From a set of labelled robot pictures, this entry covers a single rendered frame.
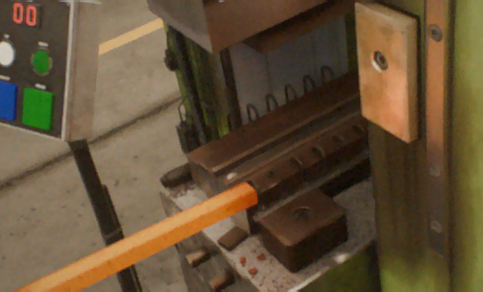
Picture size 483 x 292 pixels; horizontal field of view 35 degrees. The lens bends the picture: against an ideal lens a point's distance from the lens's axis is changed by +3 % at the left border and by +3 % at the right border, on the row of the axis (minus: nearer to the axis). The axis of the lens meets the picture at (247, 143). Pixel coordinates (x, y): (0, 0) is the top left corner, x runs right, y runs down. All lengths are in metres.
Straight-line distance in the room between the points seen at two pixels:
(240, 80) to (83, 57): 0.32
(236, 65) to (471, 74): 0.64
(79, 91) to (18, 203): 1.58
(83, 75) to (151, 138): 1.67
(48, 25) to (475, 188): 0.91
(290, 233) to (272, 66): 0.43
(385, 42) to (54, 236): 2.11
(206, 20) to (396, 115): 0.29
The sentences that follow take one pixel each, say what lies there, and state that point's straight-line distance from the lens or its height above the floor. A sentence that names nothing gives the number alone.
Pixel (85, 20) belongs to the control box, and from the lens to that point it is 1.54.
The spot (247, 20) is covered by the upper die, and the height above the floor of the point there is 1.30.
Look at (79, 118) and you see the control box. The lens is 1.56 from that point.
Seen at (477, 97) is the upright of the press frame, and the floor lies 1.28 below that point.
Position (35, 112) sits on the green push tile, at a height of 1.00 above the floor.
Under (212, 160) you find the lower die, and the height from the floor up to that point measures 0.99.
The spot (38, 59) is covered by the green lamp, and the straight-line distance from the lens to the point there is 1.57.
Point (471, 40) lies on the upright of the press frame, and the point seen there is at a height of 1.35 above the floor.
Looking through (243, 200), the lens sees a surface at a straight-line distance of 1.06.
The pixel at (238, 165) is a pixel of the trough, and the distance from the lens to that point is 1.31.
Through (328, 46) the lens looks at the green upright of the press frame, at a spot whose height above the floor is 1.01.
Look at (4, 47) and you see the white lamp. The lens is 1.64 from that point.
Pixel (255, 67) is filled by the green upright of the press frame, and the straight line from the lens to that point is 1.46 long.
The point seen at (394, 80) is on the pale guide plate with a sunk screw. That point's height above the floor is 1.27.
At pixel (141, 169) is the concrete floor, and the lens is 3.04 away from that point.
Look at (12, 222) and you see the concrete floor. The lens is 3.02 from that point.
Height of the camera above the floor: 1.78
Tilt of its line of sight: 36 degrees down
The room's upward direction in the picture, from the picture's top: 11 degrees counter-clockwise
